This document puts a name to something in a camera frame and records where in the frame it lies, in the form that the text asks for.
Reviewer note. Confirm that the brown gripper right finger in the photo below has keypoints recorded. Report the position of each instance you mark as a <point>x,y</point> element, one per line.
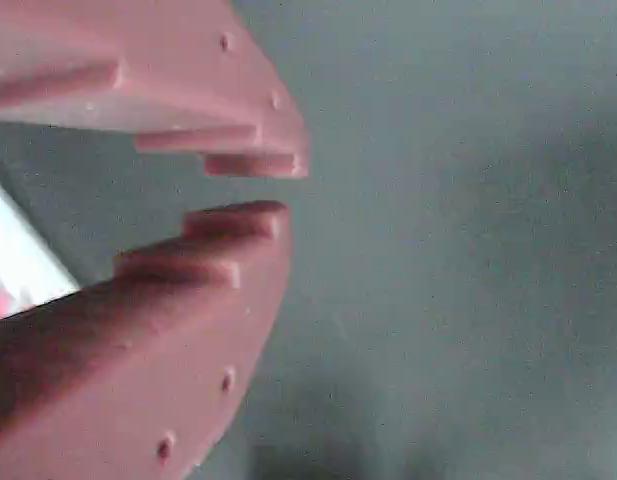
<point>178,75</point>

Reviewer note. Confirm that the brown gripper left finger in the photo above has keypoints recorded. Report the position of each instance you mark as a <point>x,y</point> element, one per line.
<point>138,375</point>

